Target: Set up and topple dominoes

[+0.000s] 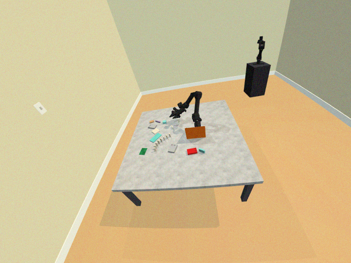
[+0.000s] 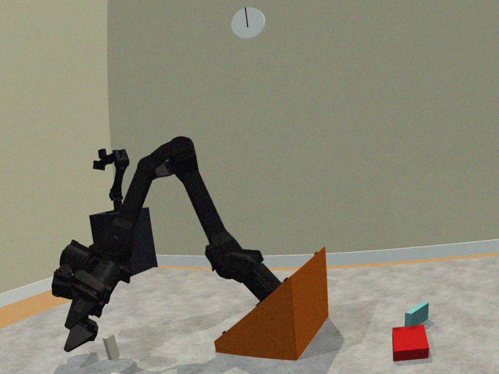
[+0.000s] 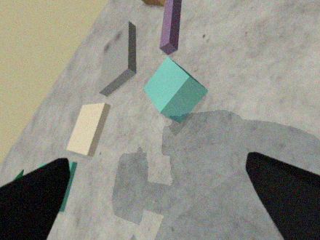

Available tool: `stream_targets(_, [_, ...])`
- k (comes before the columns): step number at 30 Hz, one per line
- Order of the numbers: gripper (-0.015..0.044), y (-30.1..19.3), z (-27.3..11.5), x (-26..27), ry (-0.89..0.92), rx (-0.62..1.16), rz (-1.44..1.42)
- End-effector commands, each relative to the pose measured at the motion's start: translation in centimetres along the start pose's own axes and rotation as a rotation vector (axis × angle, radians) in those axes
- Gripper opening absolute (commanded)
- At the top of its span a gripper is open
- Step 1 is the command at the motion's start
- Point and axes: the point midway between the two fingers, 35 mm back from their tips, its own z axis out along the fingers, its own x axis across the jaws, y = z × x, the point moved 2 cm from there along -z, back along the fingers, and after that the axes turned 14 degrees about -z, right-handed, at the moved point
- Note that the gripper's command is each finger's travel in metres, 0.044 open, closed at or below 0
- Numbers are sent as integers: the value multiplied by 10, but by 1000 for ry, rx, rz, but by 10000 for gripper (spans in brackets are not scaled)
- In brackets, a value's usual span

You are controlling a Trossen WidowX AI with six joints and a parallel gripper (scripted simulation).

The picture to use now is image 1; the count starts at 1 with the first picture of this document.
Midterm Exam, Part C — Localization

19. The red block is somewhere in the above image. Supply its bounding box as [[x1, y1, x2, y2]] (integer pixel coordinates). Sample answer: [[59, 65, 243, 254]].
[[187, 148, 197, 155]]

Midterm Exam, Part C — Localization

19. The teal flat rectangular block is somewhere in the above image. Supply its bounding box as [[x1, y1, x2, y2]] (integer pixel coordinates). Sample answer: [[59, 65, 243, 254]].
[[150, 133, 161, 143]]

